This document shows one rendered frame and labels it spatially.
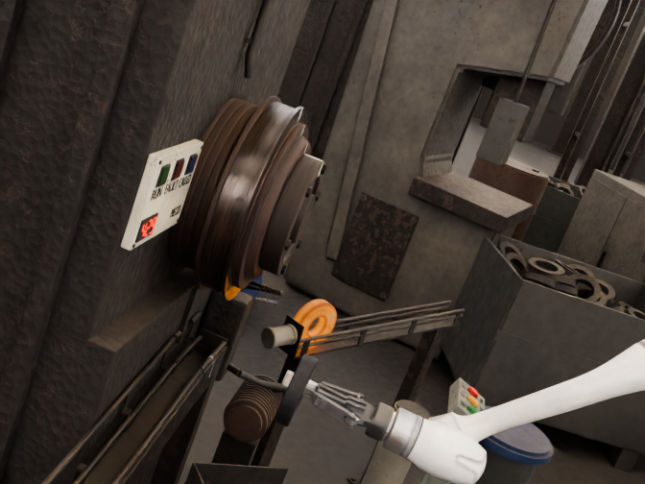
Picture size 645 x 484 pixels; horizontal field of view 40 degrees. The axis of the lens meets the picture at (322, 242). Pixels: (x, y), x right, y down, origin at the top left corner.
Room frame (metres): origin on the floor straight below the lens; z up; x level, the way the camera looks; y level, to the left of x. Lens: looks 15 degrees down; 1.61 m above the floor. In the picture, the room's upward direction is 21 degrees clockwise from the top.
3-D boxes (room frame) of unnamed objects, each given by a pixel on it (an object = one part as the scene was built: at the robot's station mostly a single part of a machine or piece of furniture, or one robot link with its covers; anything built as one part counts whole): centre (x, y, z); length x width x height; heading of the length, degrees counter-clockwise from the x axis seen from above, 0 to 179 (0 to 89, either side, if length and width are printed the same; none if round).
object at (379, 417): (1.69, -0.22, 0.83); 0.09 x 0.08 x 0.07; 85
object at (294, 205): (1.95, 0.08, 1.11); 0.28 x 0.06 x 0.28; 175
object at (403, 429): (1.68, -0.29, 0.83); 0.09 x 0.06 x 0.09; 175
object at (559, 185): (7.81, -1.85, 0.39); 1.03 x 0.83 x 0.78; 75
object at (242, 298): (2.19, 0.17, 0.68); 0.11 x 0.08 x 0.24; 85
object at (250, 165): (1.95, 0.18, 1.11); 0.47 x 0.06 x 0.47; 175
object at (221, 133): (1.96, 0.26, 1.11); 0.47 x 0.10 x 0.47; 175
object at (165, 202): (1.62, 0.31, 1.15); 0.26 x 0.02 x 0.18; 175
